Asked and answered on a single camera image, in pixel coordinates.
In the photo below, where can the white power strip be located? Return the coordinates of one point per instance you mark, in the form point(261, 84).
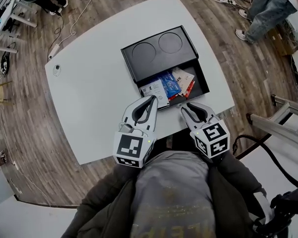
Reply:
point(54, 51)
point(226, 0)

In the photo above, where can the small shiny red packet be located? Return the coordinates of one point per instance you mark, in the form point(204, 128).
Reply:
point(188, 90)

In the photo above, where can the cardboard box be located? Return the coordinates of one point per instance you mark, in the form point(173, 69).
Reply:
point(280, 41)

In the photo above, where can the blue packet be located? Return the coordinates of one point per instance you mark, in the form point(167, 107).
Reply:
point(170, 85)

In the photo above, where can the beige packet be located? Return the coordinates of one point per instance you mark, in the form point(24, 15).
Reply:
point(182, 76)

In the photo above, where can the person's torso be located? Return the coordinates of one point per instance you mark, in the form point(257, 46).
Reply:
point(173, 195)

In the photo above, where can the black harness gear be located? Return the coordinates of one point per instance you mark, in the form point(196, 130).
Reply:
point(285, 207)

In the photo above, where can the round wooden stool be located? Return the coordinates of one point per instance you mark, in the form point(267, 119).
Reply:
point(1, 92)

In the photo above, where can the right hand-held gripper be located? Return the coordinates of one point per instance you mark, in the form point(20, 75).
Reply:
point(213, 137)

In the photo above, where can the white printed packet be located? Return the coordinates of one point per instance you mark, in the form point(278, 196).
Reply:
point(155, 89)

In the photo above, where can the white desk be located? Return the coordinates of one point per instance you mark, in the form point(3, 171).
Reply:
point(5, 16)

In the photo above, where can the person's left forearm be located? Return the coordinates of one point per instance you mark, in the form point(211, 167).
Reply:
point(111, 182)

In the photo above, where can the black drawer box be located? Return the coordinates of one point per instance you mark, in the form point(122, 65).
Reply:
point(149, 63)

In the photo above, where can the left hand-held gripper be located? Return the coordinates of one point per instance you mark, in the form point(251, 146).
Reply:
point(127, 145)

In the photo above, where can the person's right forearm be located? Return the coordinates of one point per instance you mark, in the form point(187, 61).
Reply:
point(233, 172)

